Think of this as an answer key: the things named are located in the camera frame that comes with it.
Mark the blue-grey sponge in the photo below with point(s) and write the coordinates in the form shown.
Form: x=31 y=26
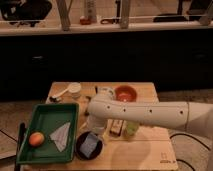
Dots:
x=89 y=145

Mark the orange fruit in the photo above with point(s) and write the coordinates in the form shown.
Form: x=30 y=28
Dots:
x=36 y=139

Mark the black brush handle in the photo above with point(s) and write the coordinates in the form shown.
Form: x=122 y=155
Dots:
x=21 y=133

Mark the black office chair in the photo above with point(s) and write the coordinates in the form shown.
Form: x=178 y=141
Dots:
x=29 y=12

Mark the green cup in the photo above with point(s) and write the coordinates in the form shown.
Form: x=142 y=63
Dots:
x=131 y=128

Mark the grey folded cloth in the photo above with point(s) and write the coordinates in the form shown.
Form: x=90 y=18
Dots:
x=60 y=136

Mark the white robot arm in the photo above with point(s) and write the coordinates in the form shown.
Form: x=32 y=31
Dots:
x=191 y=117

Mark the dark purple bowl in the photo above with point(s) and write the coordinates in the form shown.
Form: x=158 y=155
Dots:
x=79 y=142

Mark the brown rectangular block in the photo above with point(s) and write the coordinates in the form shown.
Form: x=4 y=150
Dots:
x=116 y=127

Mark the green plastic tray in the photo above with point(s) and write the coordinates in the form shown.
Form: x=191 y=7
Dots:
x=48 y=119

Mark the red bowl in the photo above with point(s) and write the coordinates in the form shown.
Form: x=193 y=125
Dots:
x=125 y=93

